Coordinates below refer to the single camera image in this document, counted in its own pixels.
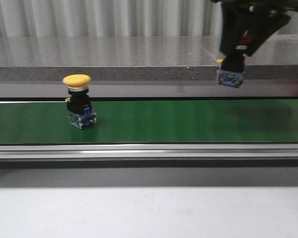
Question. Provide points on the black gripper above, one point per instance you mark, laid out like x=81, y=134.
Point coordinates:
x=259, y=24

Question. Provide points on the red mushroom push button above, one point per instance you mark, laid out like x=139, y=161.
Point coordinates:
x=231, y=70

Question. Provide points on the yellow mushroom push button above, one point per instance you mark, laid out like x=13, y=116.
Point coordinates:
x=80, y=111

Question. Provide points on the green conveyor belt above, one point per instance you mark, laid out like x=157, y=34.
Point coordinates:
x=174, y=121

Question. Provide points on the grey stone countertop slab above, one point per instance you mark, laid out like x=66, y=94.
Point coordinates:
x=43, y=59

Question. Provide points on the white pleated curtain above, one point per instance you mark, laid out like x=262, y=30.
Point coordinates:
x=109, y=18

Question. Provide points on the white base panel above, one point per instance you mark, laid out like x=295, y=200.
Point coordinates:
x=155, y=89

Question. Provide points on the aluminium conveyor side rail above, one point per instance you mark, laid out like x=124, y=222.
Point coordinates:
x=148, y=152

